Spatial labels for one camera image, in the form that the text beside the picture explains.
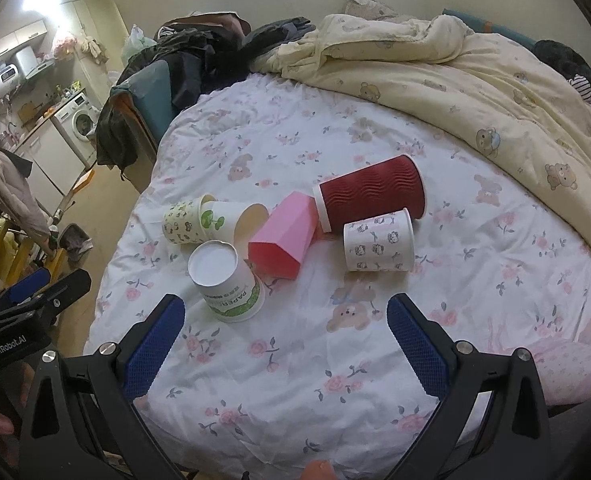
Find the grey bin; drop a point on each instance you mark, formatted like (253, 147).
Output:
(75, 242)

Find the black plush blanket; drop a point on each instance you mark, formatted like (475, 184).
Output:
(570, 62)

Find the teal chair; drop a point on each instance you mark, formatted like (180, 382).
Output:
(148, 95)

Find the white low cabinet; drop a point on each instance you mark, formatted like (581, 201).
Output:
(50, 155)

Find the beige jacket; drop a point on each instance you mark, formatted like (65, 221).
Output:
(10, 185)

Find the striped cloth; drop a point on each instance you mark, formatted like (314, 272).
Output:
(583, 87)

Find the pink hanging bag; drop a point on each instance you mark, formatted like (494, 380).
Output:
(64, 44)

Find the cream bear print quilt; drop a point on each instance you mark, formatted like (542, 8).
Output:
(500, 95)

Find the floral bed sheet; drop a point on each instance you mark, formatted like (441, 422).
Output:
(325, 380)

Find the white plastic bag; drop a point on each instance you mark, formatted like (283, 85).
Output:
(136, 42)

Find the white cup with green sprout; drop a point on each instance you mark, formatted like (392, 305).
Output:
(220, 222)

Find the white washing machine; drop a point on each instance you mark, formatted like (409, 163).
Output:
(78, 120)

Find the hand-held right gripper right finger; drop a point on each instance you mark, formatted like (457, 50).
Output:
(418, 345)

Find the patterned pillow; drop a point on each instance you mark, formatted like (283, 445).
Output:
(370, 8)

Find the white cup with bear print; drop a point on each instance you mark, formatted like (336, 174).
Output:
(378, 242)

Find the dark red corrugated cup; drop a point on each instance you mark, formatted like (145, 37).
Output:
(370, 190)

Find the white cup with green label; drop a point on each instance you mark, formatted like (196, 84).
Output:
(228, 290)

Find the cream cup with panda print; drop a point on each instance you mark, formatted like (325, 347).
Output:
(180, 222)

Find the pink pillow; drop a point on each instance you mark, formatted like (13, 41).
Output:
(573, 367)

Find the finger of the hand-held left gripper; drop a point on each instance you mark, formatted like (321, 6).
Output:
(30, 280)
(70, 285)

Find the white wall cabinet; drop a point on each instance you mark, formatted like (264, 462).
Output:
(15, 40)

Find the blue mat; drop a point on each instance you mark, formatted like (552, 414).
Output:
(470, 19)

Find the yellow rack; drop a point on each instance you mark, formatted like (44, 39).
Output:
(0, 255)

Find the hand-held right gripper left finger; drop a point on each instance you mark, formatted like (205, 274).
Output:
(155, 345)

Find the pink cup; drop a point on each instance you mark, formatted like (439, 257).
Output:
(285, 237)

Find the pile of dark clothes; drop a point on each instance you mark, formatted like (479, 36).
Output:
(190, 55)

